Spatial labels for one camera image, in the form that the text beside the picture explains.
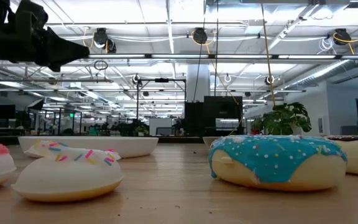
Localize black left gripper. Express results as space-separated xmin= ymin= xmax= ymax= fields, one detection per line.
xmin=0 ymin=0 xmax=91 ymax=73

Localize small white sprinkled donut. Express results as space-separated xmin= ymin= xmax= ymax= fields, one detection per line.
xmin=11 ymin=139 xmax=125 ymax=203

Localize large blue frosted donut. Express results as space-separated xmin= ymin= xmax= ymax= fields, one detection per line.
xmin=208 ymin=134 xmax=348 ymax=192

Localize black office monitor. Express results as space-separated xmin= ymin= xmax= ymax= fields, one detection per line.
xmin=0 ymin=104 xmax=17 ymax=120

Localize white round plate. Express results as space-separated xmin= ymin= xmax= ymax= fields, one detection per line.
xmin=17 ymin=136 xmax=160 ymax=159

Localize small green background plant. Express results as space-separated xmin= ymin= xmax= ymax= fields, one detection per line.
xmin=134 ymin=124 xmax=150 ymax=138

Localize white board panel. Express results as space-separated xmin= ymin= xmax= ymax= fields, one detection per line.
xmin=149 ymin=118 xmax=173 ymax=137

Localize white building column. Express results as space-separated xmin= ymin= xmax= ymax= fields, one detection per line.
xmin=186 ymin=63 xmax=212 ymax=103

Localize grey round plate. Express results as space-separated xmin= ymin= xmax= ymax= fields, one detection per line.
xmin=202 ymin=136 xmax=221 ymax=147

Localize green potted plant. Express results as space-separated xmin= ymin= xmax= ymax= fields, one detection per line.
xmin=250 ymin=101 xmax=313 ymax=137

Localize black ceiling cord reel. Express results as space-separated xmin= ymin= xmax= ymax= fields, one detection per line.
xmin=92 ymin=27 xmax=118 ymax=54
xmin=191 ymin=27 xmax=209 ymax=45
xmin=332 ymin=27 xmax=352 ymax=47

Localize black metal stand frame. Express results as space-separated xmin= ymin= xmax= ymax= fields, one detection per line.
xmin=135 ymin=78 xmax=187 ymax=132

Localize black hanging coiled cable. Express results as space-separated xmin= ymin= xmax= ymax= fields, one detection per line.
xmin=193 ymin=17 xmax=206 ymax=103

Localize straight black hanging cable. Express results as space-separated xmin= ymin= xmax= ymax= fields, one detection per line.
xmin=213 ymin=0 xmax=220 ymax=98

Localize yellow hanging cable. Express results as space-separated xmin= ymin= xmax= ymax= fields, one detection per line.
xmin=260 ymin=0 xmax=277 ymax=107

